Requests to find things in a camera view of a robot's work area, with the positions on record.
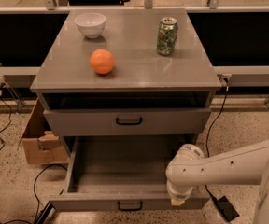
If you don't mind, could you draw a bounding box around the grey drawer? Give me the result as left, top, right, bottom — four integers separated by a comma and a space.
49, 135, 211, 213
44, 108, 211, 136

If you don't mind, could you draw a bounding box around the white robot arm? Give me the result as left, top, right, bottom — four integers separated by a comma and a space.
165, 139, 269, 224

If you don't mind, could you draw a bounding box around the grey top drawer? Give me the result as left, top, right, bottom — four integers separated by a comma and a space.
44, 108, 211, 136

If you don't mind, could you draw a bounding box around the grey drawer cabinet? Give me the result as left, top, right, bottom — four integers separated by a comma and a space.
29, 8, 222, 147

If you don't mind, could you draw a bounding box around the black power adapter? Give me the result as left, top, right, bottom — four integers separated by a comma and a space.
215, 196, 239, 222

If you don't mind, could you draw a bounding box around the black device bottom left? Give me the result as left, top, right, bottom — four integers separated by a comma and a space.
34, 202, 53, 224

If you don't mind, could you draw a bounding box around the cardboard box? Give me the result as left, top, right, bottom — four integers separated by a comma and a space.
21, 100, 69, 164

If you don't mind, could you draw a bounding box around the orange ball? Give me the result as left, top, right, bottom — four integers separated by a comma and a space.
90, 49, 115, 75

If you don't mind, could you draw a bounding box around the green soda can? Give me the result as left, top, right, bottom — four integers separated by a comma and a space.
157, 17, 177, 56

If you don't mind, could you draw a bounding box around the white bowl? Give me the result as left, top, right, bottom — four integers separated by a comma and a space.
75, 13, 106, 38

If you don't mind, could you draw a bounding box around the black cable right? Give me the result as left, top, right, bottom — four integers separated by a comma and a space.
204, 81, 230, 201

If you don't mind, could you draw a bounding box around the black cable bottom left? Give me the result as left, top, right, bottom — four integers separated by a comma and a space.
3, 163, 68, 224

